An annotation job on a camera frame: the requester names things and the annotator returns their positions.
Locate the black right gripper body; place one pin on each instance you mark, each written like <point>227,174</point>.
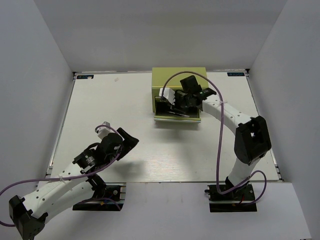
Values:
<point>183,101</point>

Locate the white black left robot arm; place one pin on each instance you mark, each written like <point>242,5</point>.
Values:
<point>78,184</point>

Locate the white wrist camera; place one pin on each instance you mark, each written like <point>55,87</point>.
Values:
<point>104,130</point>
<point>167,94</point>

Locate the blue left corner label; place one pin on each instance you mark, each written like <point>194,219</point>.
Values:
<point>84,77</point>

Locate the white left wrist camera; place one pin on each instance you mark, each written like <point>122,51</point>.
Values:
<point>104,130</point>

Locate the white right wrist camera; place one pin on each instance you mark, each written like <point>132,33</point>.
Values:
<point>167,94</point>

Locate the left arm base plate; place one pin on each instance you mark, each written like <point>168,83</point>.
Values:
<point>110,199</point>

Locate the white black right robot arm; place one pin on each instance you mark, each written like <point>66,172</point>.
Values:
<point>252,139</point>

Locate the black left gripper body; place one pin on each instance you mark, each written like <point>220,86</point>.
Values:
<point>113,156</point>

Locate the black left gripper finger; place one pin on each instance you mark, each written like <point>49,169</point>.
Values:
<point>128,133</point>
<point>126,147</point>

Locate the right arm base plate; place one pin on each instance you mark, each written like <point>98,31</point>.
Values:
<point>239,202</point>

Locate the blue corner label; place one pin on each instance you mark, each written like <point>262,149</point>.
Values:
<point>84,77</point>
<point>235,74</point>

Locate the green bottom drawer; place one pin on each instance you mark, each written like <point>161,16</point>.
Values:
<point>164,111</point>

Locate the blue right corner label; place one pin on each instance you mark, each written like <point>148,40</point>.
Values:
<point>235,74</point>

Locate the purple ink clear pen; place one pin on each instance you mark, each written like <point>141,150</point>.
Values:
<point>179,114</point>

